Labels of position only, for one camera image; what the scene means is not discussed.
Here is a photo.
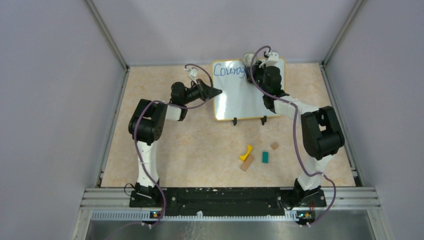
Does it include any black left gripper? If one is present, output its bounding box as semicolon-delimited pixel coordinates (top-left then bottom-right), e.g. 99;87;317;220
181;78;221;105

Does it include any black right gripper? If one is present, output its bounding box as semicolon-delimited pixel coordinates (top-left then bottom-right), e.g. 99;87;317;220
244;61;269;96

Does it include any yellow framed whiteboard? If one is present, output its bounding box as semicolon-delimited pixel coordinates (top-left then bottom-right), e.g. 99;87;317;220
211;59;277;121

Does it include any grey round eraser sponge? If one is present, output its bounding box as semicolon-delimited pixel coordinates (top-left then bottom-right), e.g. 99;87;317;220
242;52;255;67

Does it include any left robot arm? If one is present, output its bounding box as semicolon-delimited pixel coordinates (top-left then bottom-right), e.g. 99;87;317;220
128;79;223;208

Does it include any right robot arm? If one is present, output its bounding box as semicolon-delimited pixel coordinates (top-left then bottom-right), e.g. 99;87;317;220
246;66;345;207

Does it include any black right stand foot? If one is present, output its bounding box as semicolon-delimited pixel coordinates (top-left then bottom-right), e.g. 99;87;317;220
260;116;267;126

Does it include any small natural wooden cube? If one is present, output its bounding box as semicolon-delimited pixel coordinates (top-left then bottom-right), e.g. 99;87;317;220
270;142;280;151

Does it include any yellow arch wooden block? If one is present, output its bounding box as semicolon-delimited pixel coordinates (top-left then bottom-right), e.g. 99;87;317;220
239;145;253;162

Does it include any natural long wooden block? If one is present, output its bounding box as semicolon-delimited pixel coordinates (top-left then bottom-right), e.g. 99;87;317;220
240;155;255;172

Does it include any teal wooden block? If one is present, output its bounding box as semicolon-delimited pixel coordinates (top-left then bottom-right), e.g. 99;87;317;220
262;151;269;164

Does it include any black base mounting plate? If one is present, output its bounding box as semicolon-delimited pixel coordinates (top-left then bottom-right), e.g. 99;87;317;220
139;187;327;217

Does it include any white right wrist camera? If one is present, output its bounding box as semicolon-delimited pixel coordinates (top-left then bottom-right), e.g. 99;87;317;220
259;50;280;68

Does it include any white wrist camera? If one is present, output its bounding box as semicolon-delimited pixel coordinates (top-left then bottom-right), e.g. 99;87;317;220
184;65;200;82
259;50;280;68

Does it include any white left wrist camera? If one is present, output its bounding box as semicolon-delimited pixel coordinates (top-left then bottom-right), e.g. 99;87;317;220
184;65;200;82

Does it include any aluminium front frame rail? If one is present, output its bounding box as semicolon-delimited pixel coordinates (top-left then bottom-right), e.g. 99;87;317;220
72;187;392;240

